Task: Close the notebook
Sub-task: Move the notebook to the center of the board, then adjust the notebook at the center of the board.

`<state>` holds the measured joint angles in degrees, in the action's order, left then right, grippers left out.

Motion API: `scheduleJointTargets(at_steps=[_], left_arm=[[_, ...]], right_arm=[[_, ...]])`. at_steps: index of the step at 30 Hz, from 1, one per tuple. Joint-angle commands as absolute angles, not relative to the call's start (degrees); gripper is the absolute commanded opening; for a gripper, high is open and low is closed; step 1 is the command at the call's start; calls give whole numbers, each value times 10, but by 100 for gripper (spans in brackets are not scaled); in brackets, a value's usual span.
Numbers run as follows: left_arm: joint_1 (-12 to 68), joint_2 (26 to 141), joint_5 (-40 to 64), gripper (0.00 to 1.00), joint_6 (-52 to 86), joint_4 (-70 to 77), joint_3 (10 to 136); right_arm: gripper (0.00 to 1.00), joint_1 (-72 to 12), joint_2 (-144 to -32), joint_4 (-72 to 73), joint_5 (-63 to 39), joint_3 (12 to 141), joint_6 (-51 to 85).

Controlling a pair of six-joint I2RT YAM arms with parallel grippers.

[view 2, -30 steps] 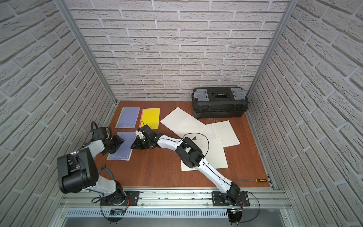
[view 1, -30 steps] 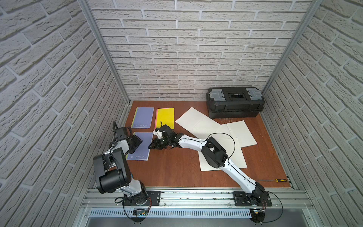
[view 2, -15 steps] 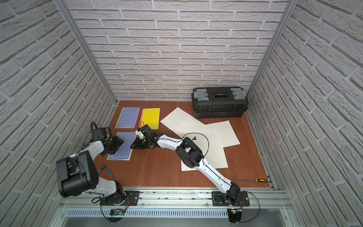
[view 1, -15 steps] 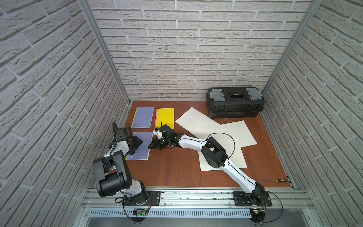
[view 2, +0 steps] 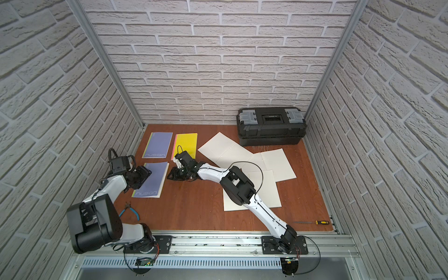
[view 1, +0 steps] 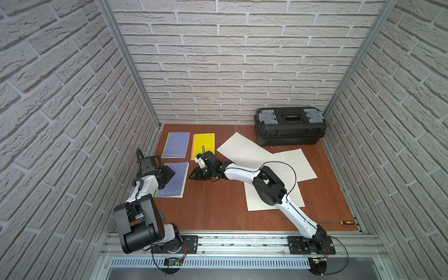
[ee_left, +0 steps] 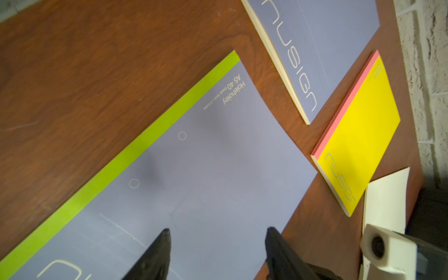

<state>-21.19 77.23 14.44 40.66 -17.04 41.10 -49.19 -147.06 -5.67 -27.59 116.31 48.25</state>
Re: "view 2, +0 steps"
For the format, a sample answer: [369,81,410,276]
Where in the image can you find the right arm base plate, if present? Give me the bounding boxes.
[261,236,309,255]

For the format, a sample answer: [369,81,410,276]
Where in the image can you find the yellow cover notebook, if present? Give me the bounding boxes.
[171,133,198,161]

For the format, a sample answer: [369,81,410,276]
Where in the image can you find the notebook angled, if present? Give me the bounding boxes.
[198,133,253,169]

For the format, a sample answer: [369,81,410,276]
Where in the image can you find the aluminium mounting rail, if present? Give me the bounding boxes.
[71,229,361,260]

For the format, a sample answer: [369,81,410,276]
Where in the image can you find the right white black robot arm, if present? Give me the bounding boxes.
[167,151,298,254]

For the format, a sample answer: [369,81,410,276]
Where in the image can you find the black plastic toolbox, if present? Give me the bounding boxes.
[236,107,307,147]

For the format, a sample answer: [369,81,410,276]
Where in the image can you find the yellow handled screwdriver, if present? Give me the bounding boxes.
[294,220,330,225]

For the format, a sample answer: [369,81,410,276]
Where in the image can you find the blue handled pliers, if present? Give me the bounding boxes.
[118,202,141,222]

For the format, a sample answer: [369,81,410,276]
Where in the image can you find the purple cover notebook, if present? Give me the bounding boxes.
[142,132,173,159]

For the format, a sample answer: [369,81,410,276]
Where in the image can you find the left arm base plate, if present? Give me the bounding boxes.
[125,235,173,254]

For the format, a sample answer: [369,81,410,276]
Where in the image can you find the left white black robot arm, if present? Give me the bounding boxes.
[66,148,156,254]

